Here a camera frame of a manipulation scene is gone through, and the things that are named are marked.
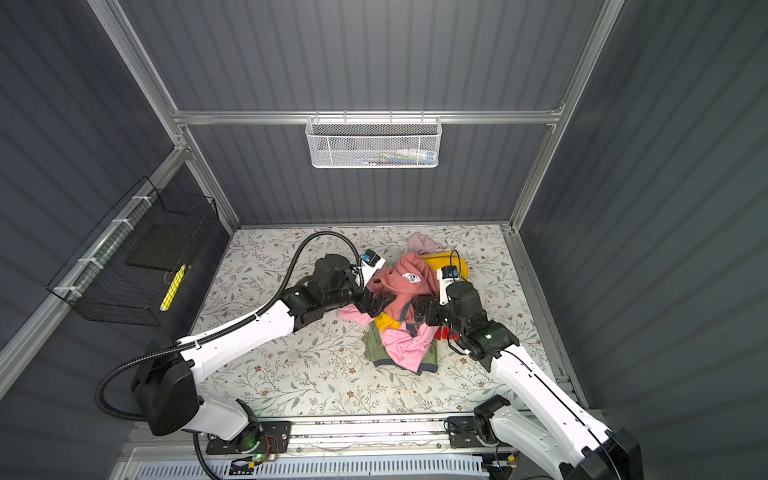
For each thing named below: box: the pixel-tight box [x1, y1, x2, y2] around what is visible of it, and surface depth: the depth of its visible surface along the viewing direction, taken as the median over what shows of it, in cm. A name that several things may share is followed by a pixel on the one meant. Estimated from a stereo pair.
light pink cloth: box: [338, 304, 439, 373], surface depth 84 cm
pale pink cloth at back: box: [407, 232, 450, 255], surface depth 115 cm
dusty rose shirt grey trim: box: [367, 252, 440, 338], surface depth 81 cm
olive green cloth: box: [361, 322, 438, 376], surface depth 86 cm
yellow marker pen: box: [159, 264, 186, 311], surface depth 70 cm
